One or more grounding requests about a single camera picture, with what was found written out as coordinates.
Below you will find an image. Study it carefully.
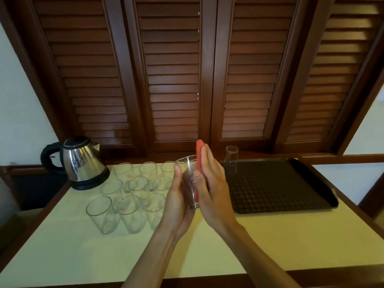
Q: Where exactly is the person's right hand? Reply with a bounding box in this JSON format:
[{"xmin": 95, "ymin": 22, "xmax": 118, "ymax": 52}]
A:
[{"xmin": 193, "ymin": 144, "xmax": 240, "ymax": 240}]

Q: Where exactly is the person's left hand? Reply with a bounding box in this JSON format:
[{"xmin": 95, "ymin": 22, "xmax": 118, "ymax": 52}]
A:
[{"xmin": 159, "ymin": 164, "xmax": 197, "ymax": 239}]

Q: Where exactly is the group of clear glasses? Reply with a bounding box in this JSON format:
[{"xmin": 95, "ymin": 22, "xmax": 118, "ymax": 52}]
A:
[{"xmin": 86, "ymin": 161, "xmax": 178, "ymax": 235}]

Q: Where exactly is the red cloth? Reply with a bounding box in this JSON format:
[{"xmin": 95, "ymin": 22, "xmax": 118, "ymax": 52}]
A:
[{"xmin": 193, "ymin": 139, "xmax": 208, "ymax": 203}]

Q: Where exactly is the dark brown textured tray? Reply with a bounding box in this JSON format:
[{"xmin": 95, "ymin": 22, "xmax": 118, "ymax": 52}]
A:
[{"xmin": 220, "ymin": 158, "xmax": 340, "ymax": 214}]

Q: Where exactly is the person's right forearm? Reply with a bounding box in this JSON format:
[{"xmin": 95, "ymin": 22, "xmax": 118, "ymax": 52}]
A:
[{"xmin": 223, "ymin": 223, "xmax": 302, "ymax": 288}]

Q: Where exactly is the person's left forearm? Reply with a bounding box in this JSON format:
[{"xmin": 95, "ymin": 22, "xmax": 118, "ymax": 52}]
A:
[{"xmin": 121, "ymin": 222, "xmax": 180, "ymax": 288}]

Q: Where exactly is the steel electric kettle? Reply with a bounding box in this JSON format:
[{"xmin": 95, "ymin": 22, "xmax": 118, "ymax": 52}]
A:
[
  {"xmin": 71, "ymin": 169, "xmax": 111, "ymax": 191},
  {"xmin": 40, "ymin": 136, "xmax": 111, "ymax": 191}
]

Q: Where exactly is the brown louvered wooden shutter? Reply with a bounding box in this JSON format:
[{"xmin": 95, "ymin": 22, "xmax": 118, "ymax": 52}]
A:
[
  {"xmin": 15, "ymin": 0, "xmax": 148, "ymax": 155},
  {"xmin": 210, "ymin": 0, "xmax": 318, "ymax": 152},
  {"xmin": 273, "ymin": 0, "xmax": 384, "ymax": 155},
  {"xmin": 121, "ymin": 0, "xmax": 218, "ymax": 153}
]

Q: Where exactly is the brown wooden wall rail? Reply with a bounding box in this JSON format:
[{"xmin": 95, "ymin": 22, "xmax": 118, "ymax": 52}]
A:
[{"xmin": 300, "ymin": 153, "xmax": 384, "ymax": 165}]

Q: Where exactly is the brown wooden door frame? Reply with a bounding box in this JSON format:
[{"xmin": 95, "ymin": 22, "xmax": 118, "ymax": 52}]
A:
[{"xmin": 358, "ymin": 172, "xmax": 384, "ymax": 219}]

